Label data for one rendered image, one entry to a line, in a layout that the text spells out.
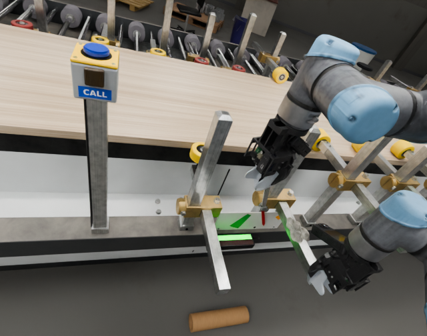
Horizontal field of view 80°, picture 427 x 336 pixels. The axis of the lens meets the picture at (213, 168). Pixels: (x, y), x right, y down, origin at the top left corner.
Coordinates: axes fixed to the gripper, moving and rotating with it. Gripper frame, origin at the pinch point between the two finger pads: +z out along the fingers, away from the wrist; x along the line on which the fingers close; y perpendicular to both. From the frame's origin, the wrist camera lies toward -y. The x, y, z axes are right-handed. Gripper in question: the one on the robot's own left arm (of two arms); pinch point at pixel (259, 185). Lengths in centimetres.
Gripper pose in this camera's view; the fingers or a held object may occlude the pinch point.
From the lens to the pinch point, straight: 65.8
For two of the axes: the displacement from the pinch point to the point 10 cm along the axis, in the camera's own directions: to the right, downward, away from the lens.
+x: 5.2, 6.8, -5.2
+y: -8.0, 1.8, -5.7
